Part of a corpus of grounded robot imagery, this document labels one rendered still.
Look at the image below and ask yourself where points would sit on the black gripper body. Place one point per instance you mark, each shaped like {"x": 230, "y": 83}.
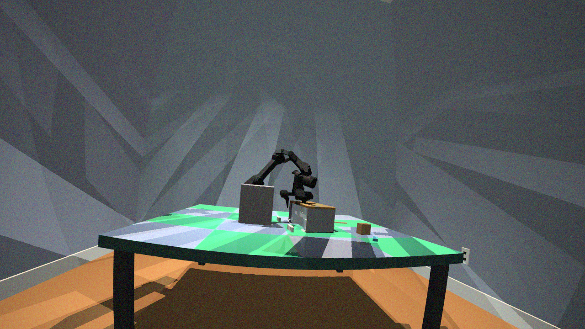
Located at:
{"x": 285, "y": 193}

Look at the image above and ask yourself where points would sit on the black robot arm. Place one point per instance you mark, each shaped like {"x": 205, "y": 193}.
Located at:
{"x": 303, "y": 177}

